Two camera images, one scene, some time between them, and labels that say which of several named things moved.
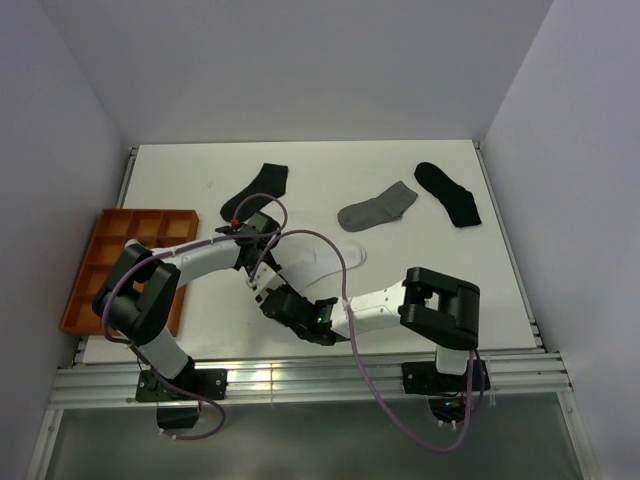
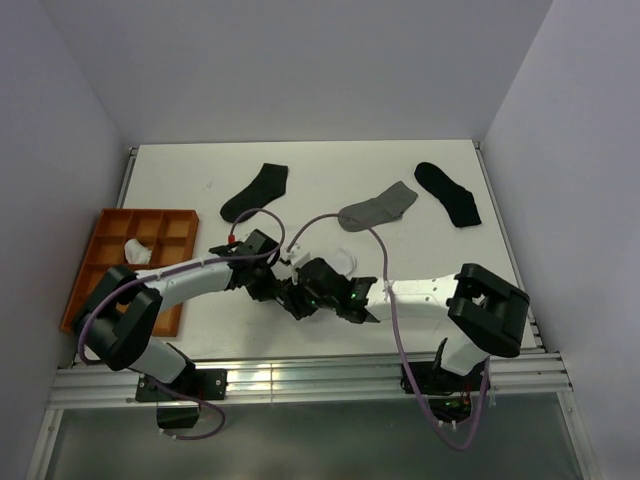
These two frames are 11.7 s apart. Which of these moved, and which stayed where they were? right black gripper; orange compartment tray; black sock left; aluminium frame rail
Moved: right black gripper
Stayed: black sock left; aluminium frame rail; orange compartment tray
